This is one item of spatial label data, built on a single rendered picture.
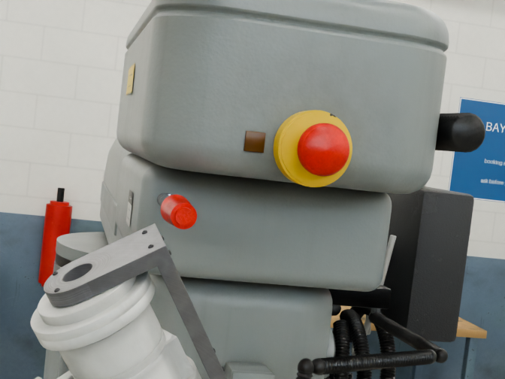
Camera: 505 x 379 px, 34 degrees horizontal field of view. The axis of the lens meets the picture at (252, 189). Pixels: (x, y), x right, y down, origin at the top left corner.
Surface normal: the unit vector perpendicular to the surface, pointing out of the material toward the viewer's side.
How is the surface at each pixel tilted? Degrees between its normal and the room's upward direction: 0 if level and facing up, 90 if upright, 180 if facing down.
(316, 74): 90
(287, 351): 90
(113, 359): 102
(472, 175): 90
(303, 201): 90
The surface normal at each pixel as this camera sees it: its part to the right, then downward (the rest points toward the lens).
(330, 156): 0.24, 0.15
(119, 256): -0.36, -0.87
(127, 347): 0.48, 0.15
